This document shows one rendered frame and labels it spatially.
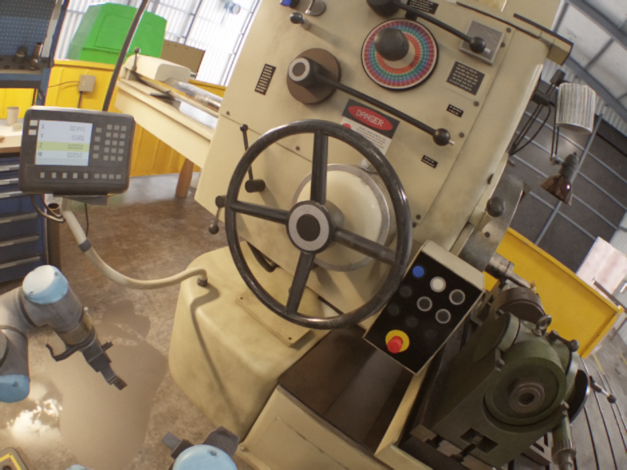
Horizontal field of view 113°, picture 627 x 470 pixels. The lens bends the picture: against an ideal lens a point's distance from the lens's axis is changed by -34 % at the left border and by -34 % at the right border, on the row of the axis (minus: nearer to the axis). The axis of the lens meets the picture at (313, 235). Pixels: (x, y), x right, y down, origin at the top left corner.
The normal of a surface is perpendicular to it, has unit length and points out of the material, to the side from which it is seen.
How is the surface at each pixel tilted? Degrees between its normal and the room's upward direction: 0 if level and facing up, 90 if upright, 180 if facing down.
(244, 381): 90
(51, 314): 90
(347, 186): 60
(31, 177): 70
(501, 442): 90
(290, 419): 90
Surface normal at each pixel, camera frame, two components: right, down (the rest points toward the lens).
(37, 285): 0.12, -0.79
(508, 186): 0.07, -0.61
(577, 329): -0.50, 0.18
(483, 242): -0.36, -0.07
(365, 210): -0.02, 0.05
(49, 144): 0.72, 0.24
